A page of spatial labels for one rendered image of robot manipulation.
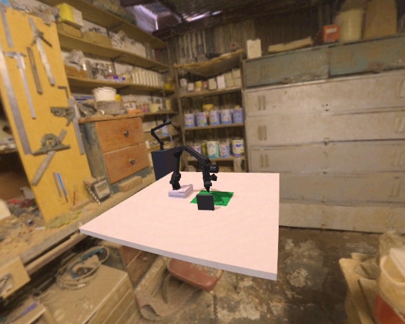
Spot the green circuit board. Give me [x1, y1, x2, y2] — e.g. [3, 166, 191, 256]
[190, 190, 234, 207]

